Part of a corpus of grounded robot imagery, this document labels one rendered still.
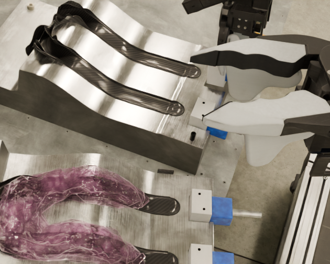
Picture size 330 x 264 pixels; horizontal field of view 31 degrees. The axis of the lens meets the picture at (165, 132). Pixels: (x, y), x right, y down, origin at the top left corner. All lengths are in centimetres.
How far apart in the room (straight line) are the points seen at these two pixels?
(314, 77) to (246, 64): 5
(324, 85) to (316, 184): 152
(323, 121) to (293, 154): 188
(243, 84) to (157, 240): 58
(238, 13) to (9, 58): 48
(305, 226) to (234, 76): 140
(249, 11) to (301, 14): 179
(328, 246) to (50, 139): 99
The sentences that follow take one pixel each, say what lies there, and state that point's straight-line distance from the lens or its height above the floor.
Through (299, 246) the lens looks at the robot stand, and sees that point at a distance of 185.
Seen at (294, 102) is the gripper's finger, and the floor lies 147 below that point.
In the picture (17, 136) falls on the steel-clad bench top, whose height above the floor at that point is 80.
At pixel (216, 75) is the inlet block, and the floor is 93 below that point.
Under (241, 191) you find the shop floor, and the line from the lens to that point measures 217.
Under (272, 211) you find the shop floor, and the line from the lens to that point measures 215.
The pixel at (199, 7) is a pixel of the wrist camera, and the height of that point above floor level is 106.
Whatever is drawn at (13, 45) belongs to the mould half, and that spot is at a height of 86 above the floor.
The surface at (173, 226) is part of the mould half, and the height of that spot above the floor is 86.
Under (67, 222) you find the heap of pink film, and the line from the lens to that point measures 99.
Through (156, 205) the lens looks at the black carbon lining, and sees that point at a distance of 109.
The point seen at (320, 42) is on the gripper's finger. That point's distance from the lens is 51.
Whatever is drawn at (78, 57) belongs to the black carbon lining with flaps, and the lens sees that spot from 120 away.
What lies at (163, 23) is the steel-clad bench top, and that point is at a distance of 147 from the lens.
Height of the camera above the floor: 179
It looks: 52 degrees down
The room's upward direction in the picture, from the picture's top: 11 degrees clockwise
